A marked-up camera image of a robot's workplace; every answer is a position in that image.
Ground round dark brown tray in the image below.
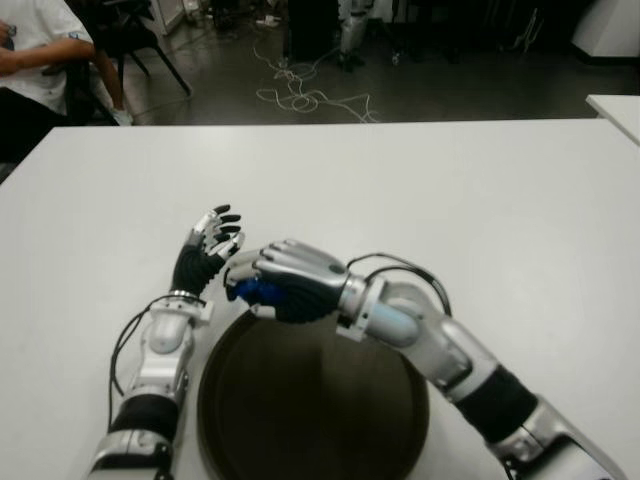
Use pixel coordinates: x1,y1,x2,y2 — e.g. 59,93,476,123
196,299,431,480

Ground silver humanoid robot legs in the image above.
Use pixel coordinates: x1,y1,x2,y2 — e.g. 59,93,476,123
337,0,374,74

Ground blue Oreo packet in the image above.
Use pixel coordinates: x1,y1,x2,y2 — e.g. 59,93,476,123
233,279,286,307

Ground person in white shirt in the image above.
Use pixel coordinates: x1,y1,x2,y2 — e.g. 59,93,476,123
0,0,135,166

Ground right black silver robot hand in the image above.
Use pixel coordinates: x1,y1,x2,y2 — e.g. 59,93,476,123
224,239,351,324

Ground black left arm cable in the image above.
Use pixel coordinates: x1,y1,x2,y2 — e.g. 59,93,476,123
108,298,161,426

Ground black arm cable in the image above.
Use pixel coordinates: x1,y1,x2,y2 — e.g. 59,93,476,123
347,253,454,316
108,298,161,426

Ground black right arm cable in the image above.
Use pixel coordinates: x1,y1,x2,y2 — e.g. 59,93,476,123
347,253,454,316

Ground white cabinet with black base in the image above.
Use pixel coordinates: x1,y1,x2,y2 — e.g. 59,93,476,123
569,0,640,65

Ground white storage unit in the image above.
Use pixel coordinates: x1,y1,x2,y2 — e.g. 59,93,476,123
149,0,187,37

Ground black chair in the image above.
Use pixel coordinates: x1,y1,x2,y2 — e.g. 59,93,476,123
64,0,194,126

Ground white side table corner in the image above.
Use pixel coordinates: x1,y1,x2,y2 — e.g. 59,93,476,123
584,93,640,147

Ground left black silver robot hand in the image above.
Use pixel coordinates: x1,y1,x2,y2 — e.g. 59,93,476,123
170,203,247,297

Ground tangled white floor cable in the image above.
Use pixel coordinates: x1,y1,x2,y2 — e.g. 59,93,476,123
251,27,381,124

